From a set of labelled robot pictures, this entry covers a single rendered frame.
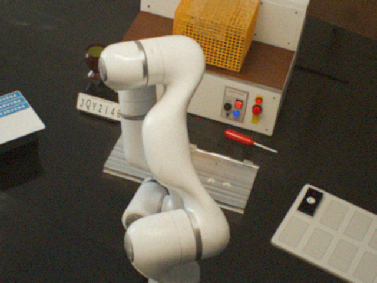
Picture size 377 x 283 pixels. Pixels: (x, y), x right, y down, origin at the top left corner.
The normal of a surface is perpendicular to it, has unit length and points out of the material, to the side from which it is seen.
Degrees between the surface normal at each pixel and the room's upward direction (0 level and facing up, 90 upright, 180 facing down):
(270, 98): 90
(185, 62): 53
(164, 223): 2
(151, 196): 13
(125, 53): 21
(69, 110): 0
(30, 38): 0
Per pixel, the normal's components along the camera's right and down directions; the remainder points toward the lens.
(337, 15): 0.10, -0.70
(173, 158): 0.22, 0.11
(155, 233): 0.15, -0.43
